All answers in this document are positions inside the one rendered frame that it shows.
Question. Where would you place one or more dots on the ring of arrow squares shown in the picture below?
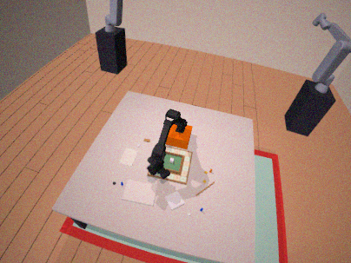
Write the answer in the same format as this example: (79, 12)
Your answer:
(175, 167)

